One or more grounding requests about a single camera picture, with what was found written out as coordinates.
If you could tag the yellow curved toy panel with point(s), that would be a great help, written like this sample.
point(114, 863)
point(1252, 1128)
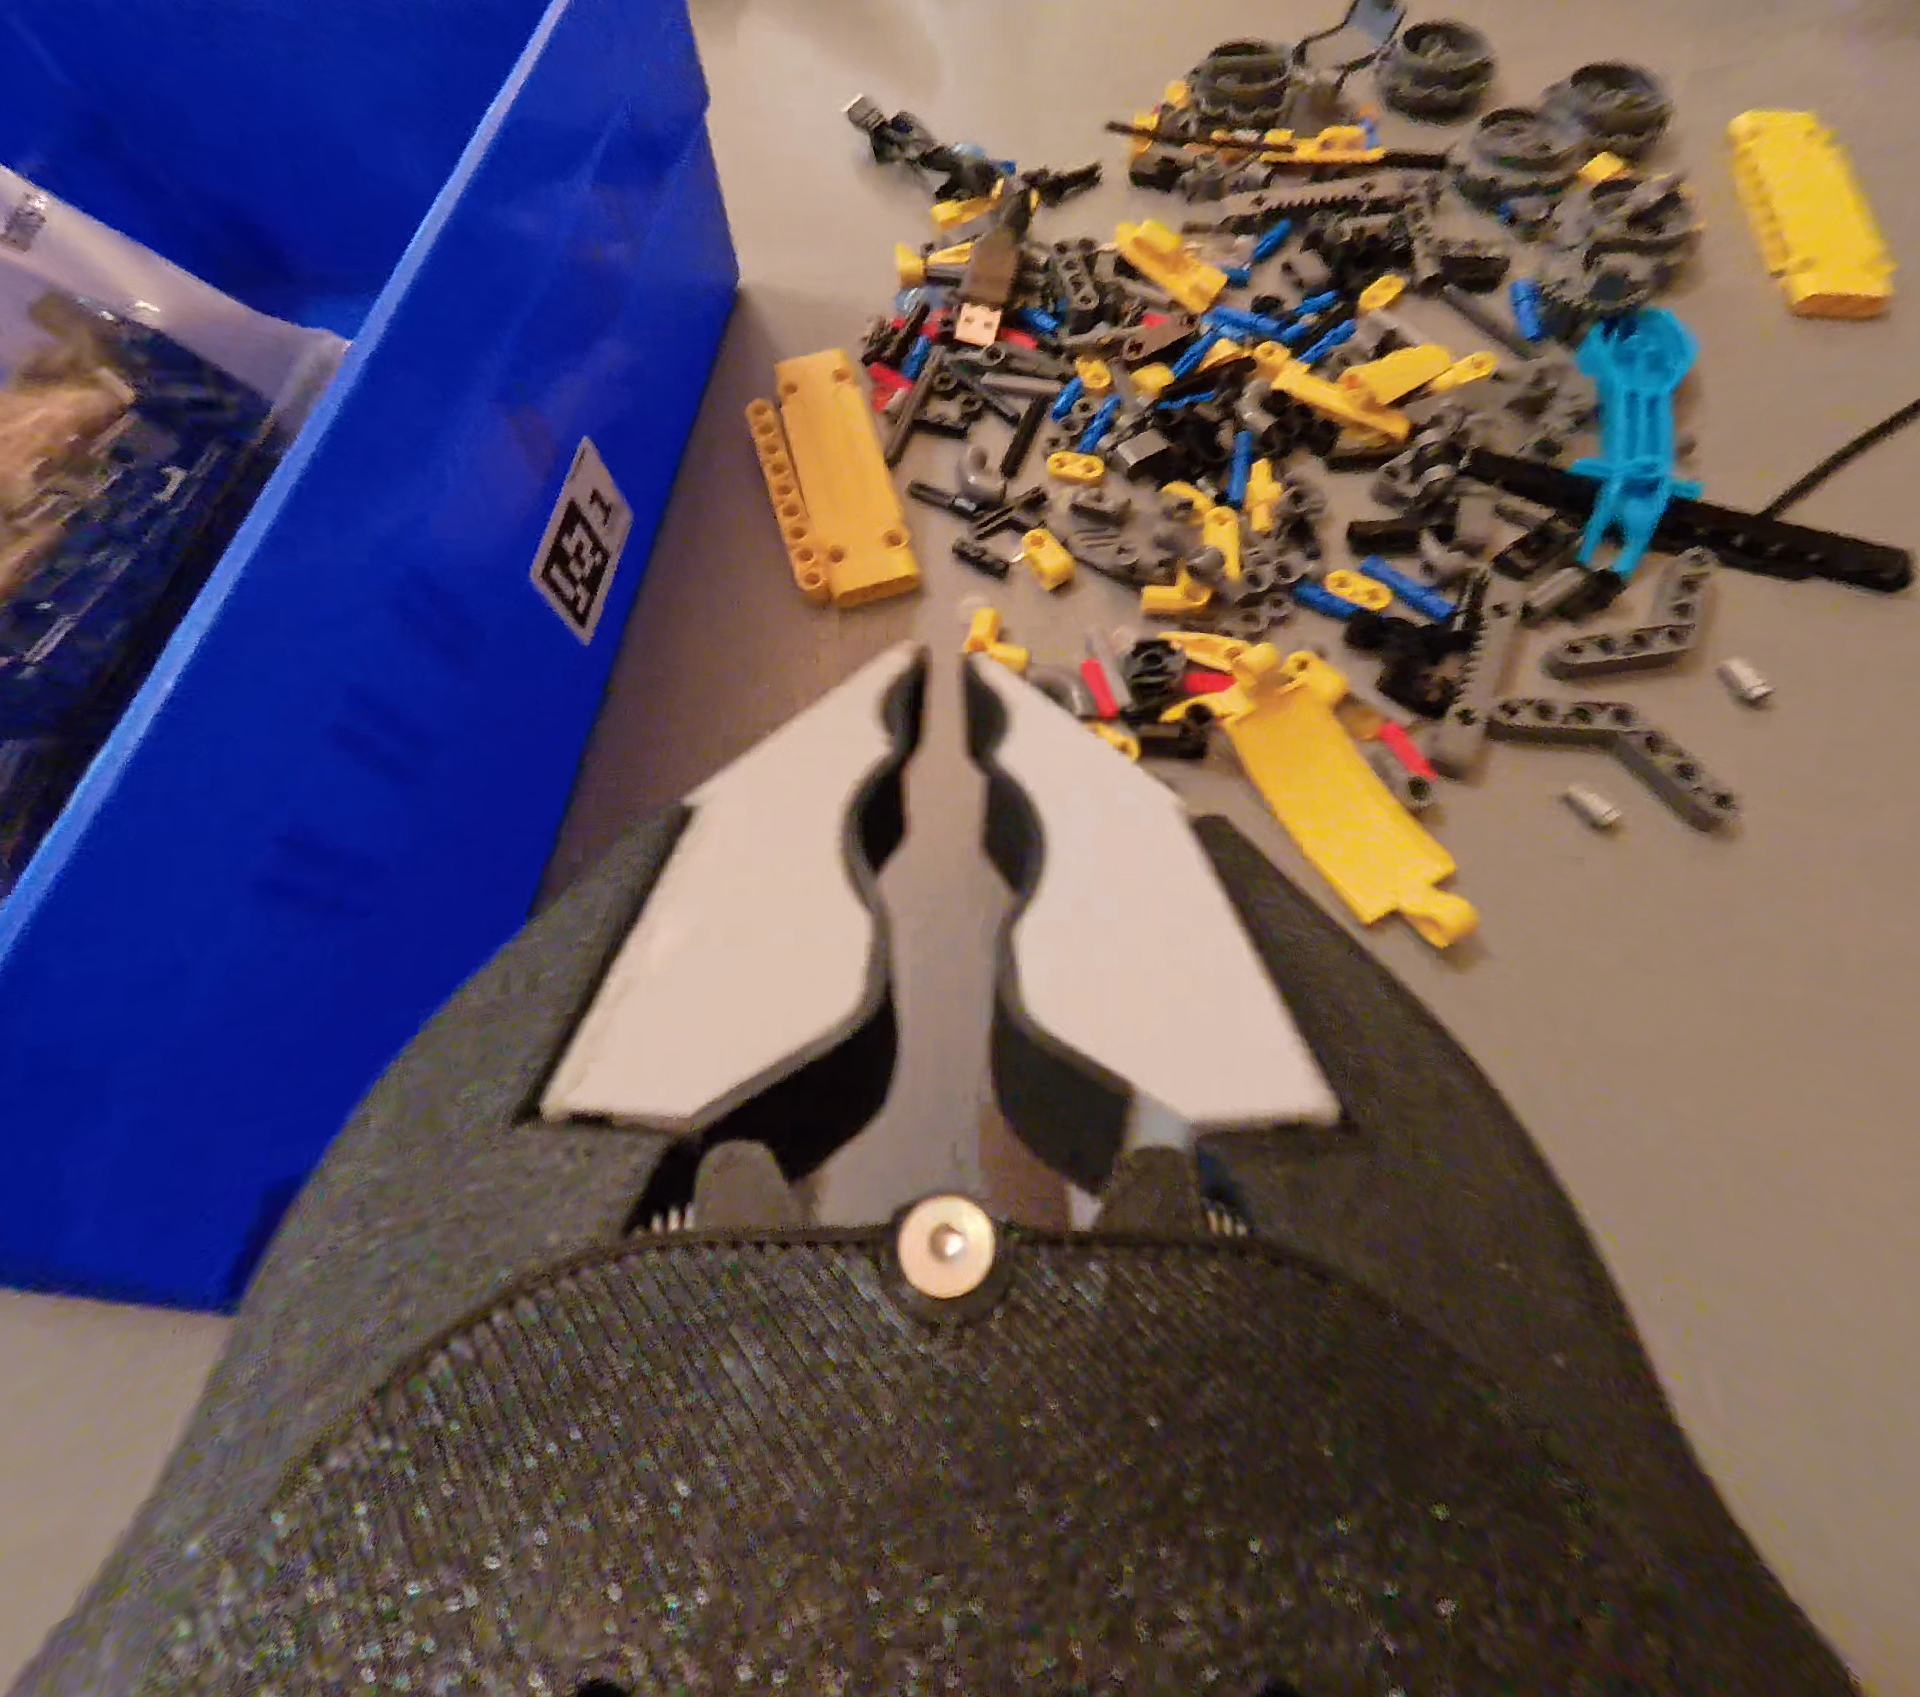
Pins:
point(1335, 798)

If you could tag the cyan toy part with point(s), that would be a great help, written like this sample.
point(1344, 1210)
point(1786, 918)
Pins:
point(1634, 406)

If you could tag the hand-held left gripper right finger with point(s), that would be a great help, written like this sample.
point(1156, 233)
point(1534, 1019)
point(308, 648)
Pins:
point(1155, 963)

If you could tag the long black toy beam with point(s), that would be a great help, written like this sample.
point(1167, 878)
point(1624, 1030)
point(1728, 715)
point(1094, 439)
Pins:
point(1800, 543)

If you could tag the pile of toy building parts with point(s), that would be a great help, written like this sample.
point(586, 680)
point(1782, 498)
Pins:
point(1200, 376)

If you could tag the clear bag of toy parts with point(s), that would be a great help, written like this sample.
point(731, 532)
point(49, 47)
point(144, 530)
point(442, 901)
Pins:
point(135, 452)

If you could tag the blue plastic bin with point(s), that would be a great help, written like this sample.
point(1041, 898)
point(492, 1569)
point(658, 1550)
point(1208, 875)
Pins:
point(375, 827)

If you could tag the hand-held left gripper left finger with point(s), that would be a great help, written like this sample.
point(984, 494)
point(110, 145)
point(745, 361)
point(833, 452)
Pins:
point(721, 934)

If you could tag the black USB plug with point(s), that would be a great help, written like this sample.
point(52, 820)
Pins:
point(982, 310)

